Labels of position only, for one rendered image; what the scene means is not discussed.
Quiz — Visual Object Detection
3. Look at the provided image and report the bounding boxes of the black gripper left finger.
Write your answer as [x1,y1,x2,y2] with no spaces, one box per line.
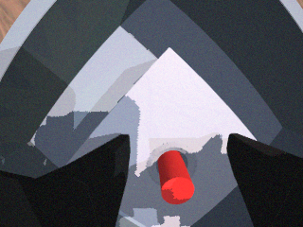
[0,133,130,227]

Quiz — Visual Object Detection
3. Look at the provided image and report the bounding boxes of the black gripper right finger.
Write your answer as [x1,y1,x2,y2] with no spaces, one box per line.
[226,132,303,227]

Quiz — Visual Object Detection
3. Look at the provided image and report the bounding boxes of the red peg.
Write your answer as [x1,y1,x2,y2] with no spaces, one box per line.
[156,151,194,204]

